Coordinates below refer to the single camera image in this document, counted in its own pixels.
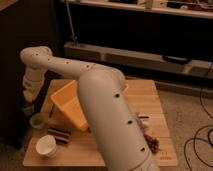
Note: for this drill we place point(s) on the black object on shelf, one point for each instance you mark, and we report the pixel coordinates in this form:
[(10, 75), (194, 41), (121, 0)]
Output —
[(181, 61)]

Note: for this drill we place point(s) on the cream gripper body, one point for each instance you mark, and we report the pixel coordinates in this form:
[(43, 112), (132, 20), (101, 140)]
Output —
[(29, 96)]

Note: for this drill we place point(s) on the yellow plastic bin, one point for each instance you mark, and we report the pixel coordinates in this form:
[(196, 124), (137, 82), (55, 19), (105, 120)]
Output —
[(68, 105)]

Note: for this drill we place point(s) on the brown grape bunch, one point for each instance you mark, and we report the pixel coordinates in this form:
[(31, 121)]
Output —
[(153, 143)]

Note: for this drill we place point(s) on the white cup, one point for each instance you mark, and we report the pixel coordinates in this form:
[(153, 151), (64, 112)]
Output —
[(46, 146)]

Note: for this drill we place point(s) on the metal pole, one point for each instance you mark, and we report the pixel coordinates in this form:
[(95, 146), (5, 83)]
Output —
[(73, 36)]

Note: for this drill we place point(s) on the green plastic cup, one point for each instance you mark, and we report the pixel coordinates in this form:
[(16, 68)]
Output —
[(37, 121)]

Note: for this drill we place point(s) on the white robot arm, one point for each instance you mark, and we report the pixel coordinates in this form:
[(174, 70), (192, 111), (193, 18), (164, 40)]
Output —
[(122, 149)]

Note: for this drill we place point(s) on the metal cup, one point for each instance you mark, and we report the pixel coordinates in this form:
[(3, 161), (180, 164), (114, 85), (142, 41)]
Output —
[(28, 109)]

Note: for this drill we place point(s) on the striped dark block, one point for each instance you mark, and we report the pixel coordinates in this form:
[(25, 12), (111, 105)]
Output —
[(59, 135)]

